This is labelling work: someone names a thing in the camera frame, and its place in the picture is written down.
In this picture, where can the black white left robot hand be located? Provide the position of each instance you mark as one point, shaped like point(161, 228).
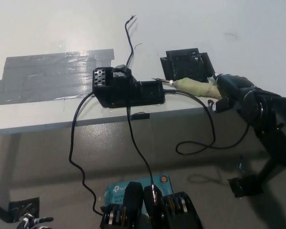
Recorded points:
point(28, 221)

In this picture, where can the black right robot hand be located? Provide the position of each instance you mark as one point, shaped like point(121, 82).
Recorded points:
point(233, 84)

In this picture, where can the tape-wrapped soldering iron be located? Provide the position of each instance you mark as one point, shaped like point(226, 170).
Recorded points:
point(195, 87)

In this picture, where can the black soldering station base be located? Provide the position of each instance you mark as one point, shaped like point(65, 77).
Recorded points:
point(124, 93)

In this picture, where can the black robot torso blocks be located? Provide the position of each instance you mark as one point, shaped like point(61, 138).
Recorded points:
point(176, 214)

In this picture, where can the black floor tape patch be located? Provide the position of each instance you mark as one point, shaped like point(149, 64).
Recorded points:
point(243, 187)
point(28, 207)

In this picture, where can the black table leg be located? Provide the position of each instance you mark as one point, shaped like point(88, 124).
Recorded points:
point(268, 171)
point(0, 210)

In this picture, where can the black tape square patch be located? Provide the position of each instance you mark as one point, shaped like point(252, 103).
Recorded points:
point(183, 65)

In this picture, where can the teal tp-link box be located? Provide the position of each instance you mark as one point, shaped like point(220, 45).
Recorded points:
point(114, 192)

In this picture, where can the grey duct tape patch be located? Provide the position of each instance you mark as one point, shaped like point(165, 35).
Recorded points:
point(50, 75)

